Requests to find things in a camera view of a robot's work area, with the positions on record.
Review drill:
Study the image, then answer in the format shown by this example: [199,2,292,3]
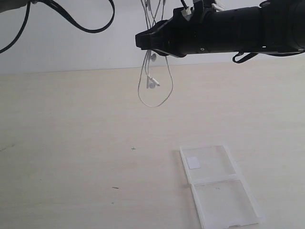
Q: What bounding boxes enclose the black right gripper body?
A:
[164,7,263,56]

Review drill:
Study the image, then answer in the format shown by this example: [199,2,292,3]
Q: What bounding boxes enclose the white wired earphones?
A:
[137,0,174,108]

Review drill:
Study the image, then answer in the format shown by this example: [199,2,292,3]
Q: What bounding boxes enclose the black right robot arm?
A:
[135,0,305,62]

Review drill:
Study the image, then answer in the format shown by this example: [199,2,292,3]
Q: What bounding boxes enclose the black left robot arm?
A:
[0,0,31,13]

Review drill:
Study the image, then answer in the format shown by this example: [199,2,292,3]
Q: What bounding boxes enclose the clear plastic hinged case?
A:
[180,145,263,229]

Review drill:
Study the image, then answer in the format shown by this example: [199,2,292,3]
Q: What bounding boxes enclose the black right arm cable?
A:
[232,51,259,64]

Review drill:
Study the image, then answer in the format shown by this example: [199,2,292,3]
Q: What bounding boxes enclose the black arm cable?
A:
[0,0,115,54]
[232,51,259,64]

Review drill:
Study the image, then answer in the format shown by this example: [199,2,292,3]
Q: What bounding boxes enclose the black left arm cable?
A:
[0,0,115,54]

